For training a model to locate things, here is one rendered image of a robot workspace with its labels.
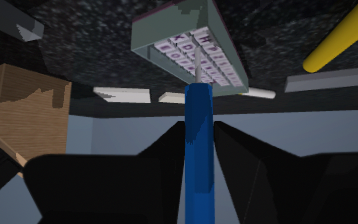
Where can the grey flat rectangular panel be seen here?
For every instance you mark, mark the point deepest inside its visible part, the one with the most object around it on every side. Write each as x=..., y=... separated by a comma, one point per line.
x=333, y=79

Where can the blue stylus with grey tip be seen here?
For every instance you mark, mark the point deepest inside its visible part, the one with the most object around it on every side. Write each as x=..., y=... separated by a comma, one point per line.
x=199, y=150

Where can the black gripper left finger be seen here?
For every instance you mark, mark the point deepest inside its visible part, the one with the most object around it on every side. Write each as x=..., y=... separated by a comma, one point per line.
x=148, y=183

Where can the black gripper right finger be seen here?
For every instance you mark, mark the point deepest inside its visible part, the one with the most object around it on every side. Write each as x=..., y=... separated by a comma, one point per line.
x=271, y=186

